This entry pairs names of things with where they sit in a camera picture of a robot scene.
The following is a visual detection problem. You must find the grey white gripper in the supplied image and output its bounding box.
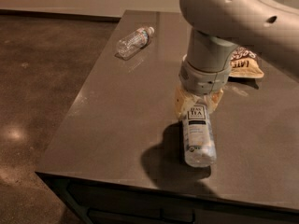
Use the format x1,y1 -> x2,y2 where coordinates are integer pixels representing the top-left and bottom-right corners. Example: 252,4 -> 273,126
175,29 -> 237,119

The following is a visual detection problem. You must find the blue tea plastic bottle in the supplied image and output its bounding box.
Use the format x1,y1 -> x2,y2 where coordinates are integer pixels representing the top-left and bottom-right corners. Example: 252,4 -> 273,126
182,103 -> 217,168

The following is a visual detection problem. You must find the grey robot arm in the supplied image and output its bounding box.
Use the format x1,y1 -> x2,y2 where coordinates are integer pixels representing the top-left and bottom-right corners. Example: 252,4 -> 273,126
175,0 -> 299,119

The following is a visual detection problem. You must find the clear empty water bottle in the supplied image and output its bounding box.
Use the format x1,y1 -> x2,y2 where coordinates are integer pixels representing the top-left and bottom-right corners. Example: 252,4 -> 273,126
116,26 -> 155,60

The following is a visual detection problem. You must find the brown white chip bag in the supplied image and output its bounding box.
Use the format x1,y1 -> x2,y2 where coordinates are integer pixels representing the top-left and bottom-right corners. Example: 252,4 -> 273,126
230,47 -> 264,78

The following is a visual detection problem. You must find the dark cabinet under counter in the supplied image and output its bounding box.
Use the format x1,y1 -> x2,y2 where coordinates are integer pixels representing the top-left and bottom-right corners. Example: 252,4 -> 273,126
36,171 -> 299,224

